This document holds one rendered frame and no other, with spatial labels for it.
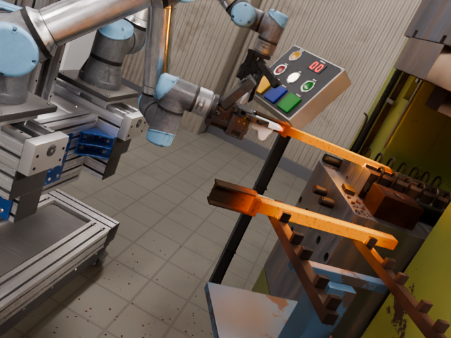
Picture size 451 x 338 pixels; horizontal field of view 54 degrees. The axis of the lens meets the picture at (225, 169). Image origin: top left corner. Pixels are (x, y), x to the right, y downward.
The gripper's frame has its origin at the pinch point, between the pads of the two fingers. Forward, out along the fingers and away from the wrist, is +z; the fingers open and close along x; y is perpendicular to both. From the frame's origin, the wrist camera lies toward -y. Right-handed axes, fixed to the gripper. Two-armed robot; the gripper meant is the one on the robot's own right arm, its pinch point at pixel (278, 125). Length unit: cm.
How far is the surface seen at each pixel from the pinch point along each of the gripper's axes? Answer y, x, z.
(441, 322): 7, 64, 21
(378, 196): 4.1, 17.1, 27.7
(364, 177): 3.5, 5.4, 27.7
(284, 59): -13, -68, 9
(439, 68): -30.8, 7.7, 29.2
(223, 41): 8, -298, -1
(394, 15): -72, -280, 127
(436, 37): -37.5, 2.1, 27.2
